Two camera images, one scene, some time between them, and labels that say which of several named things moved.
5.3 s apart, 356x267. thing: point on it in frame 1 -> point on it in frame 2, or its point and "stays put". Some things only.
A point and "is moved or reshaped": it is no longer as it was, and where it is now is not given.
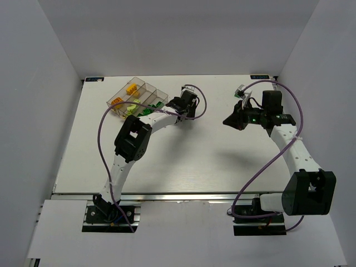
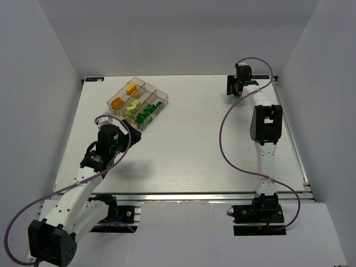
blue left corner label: x=94 y=79 stays put
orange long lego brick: x=131 y=89 stays put
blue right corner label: x=260 y=77 stays put
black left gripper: x=177 y=102 -> x=133 y=136
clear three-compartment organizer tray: x=138 y=91 stays put
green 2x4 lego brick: x=147 y=111 is moved or reshaped
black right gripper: x=240 y=115 -> x=231 y=85
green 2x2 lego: x=159 y=104 stays put
